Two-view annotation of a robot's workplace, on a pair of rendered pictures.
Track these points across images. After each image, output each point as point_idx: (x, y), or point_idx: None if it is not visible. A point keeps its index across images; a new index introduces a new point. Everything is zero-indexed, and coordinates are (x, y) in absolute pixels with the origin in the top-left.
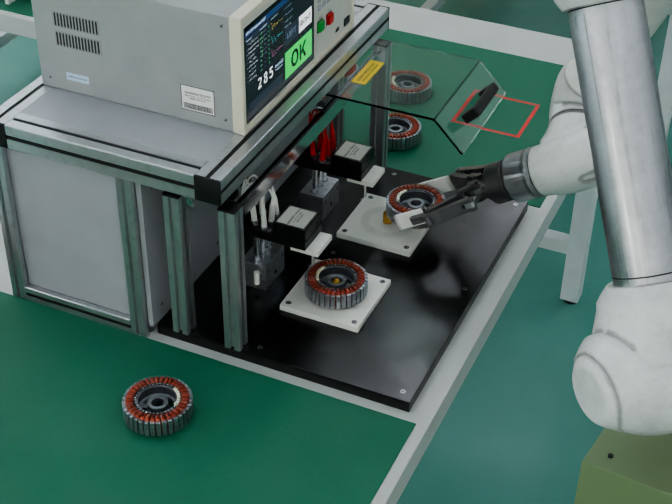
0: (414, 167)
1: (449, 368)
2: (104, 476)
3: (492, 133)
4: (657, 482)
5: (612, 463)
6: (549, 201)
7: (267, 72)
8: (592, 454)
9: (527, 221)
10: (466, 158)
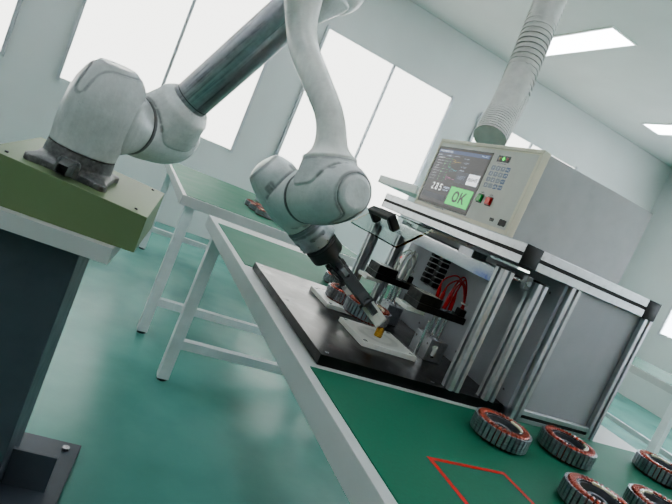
0: (439, 406)
1: (253, 279)
2: (324, 273)
3: (453, 459)
4: (127, 177)
5: (150, 188)
6: (310, 373)
7: (438, 184)
8: (161, 193)
9: (305, 355)
10: (424, 419)
